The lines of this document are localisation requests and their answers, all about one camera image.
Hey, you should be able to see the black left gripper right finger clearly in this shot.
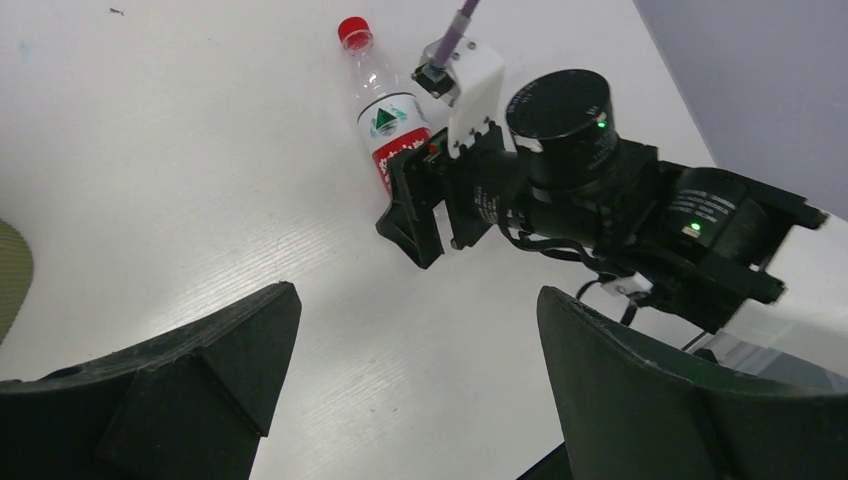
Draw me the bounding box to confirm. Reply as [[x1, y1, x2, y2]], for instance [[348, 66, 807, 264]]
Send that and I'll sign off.
[[536, 286, 847, 479]]

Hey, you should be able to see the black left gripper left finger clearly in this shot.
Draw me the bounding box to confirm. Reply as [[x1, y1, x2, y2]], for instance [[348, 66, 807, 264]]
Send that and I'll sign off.
[[1, 282, 302, 479]]

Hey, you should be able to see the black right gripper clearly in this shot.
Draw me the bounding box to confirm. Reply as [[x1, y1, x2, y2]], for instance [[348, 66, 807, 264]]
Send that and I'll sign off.
[[375, 125, 527, 269]]

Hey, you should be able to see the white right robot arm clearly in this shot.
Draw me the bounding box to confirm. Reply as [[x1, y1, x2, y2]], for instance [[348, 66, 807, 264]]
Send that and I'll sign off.
[[376, 38, 847, 374]]

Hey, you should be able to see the green plastic mesh bin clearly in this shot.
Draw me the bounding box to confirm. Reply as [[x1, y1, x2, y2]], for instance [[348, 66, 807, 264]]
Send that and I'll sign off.
[[1, 220, 34, 341]]

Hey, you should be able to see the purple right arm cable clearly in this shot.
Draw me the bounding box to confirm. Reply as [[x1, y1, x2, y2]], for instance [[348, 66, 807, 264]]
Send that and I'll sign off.
[[430, 0, 484, 71]]

